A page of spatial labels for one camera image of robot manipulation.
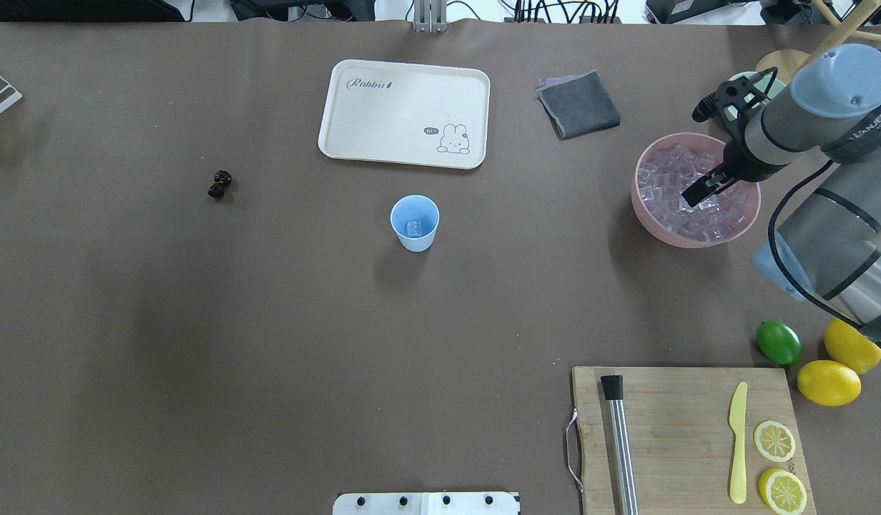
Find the yellow lemon near lime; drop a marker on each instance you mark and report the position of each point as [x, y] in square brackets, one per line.
[846, 345]

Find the yellow lemon front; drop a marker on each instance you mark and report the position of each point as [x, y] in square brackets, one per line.
[828, 383]

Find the green lime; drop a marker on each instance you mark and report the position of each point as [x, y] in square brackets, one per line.
[779, 343]

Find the mint green bowl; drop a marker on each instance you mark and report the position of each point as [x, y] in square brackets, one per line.
[769, 87]

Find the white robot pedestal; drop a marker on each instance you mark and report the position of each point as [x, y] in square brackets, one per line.
[442, 502]

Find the clear ice cube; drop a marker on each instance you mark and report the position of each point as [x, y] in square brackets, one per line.
[413, 229]

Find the dark cherries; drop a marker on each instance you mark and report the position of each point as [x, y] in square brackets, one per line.
[220, 183]

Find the lemon half slice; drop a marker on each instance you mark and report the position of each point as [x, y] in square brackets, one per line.
[775, 441]
[783, 492]

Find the yellow plastic knife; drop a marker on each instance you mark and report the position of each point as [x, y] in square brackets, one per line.
[737, 420]

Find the grey folded cloth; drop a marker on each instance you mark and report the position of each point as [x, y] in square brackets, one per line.
[578, 104]

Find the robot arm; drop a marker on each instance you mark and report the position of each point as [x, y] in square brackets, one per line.
[828, 250]

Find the cream rabbit tray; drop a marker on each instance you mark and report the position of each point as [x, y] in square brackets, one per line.
[406, 113]

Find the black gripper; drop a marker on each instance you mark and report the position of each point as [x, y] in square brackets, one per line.
[742, 162]

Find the wooden cutting board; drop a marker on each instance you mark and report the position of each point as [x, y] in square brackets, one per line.
[681, 444]

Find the blue plastic cup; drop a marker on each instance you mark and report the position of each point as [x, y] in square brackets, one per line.
[414, 219]

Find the pink bowl of ice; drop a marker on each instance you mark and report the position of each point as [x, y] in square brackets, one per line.
[670, 165]

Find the steel muddler black tip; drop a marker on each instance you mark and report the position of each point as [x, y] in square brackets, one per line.
[613, 391]

